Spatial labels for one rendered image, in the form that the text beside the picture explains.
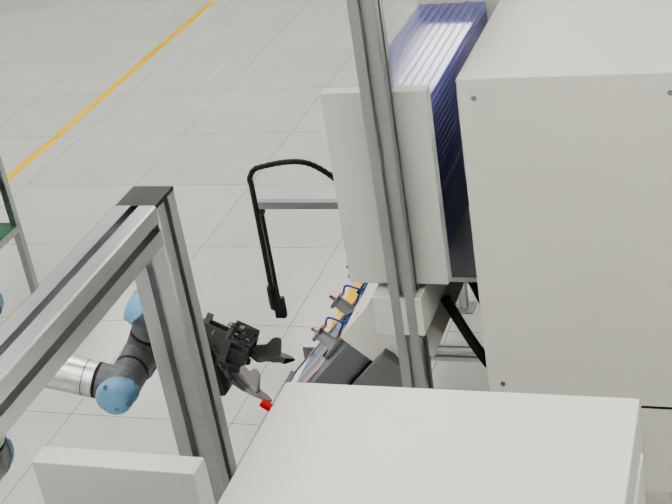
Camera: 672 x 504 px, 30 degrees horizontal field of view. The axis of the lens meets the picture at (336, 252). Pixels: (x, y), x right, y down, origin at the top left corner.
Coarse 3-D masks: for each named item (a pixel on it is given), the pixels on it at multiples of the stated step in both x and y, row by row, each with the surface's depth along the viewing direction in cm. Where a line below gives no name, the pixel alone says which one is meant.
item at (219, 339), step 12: (204, 324) 252; (216, 324) 253; (228, 324) 254; (240, 324) 255; (216, 336) 252; (228, 336) 250; (240, 336) 251; (252, 336) 253; (216, 348) 254; (228, 348) 251; (240, 348) 251; (252, 348) 257; (216, 360) 256; (228, 360) 254; (240, 360) 253
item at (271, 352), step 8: (264, 344) 258; (272, 344) 259; (280, 344) 259; (256, 352) 259; (264, 352) 260; (272, 352) 260; (280, 352) 261; (256, 360) 259; (264, 360) 259; (272, 360) 260; (280, 360) 261; (288, 360) 261
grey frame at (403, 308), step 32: (352, 0) 172; (352, 32) 174; (384, 32) 176; (384, 64) 176; (384, 96) 178; (384, 128) 180; (384, 160) 184; (384, 192) 185; (384, 224) 188; (384, 256) 191; (384, 288) 197; (416, 288) 195; (384, 320) 196; (416, 320) 195; (416, 352) 198; (416, 384) 202
